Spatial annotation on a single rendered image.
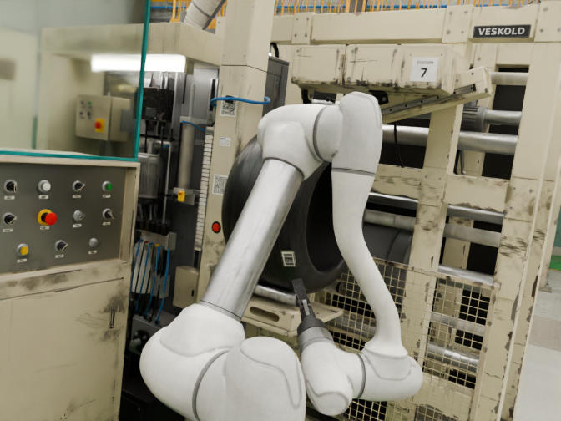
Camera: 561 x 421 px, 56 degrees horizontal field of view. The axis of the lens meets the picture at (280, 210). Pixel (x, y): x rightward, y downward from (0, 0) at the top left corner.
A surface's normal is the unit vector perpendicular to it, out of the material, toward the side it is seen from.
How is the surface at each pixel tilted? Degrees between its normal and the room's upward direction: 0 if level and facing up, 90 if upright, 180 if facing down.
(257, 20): 90
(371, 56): 90
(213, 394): 81
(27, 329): 90
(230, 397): 87
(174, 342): 56
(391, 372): 77
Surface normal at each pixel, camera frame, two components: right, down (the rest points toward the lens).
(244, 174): -0.47, -0.33
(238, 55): -0.55, 0.04
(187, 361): -0.33, -0.69
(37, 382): 0.83, 0.16
